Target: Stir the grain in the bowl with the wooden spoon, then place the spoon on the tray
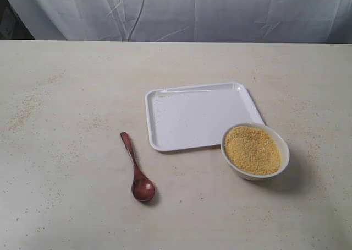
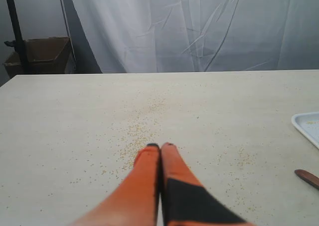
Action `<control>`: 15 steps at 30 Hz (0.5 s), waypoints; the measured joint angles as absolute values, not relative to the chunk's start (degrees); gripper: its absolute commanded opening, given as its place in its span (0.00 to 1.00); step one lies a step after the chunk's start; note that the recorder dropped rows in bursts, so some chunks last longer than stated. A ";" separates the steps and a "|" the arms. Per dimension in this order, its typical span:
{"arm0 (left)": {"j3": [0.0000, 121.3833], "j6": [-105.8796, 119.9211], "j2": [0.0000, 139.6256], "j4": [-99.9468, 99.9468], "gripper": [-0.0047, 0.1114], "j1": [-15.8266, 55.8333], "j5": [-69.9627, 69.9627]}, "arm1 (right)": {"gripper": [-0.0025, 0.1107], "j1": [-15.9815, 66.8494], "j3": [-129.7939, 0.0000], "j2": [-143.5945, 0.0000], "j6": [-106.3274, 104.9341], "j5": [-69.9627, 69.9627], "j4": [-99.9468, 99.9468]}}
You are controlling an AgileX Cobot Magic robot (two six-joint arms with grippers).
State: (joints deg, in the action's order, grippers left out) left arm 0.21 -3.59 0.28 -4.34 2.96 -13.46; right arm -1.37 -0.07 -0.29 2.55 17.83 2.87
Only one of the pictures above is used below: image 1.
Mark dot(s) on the brown wooden spoon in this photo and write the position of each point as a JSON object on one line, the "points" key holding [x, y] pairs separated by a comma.
{"points": [[142, 187]]}

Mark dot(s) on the white square plastic tray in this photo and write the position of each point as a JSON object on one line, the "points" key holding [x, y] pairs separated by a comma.
{"points": [[196, 116]]}

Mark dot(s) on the yellow-brown granular powder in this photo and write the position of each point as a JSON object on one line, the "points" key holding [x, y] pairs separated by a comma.
{"points": [[252, 150]]}

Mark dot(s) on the dark object behind cloth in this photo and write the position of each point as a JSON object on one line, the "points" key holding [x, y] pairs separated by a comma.
{"points": [[12, 28]]}

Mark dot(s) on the white backdrop cloth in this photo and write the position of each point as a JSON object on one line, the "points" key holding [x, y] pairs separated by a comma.
{"points": [[297, 21]]}

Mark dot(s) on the white ceramic bowl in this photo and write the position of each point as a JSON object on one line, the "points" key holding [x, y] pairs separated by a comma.
{"points": [[281, 144]]}

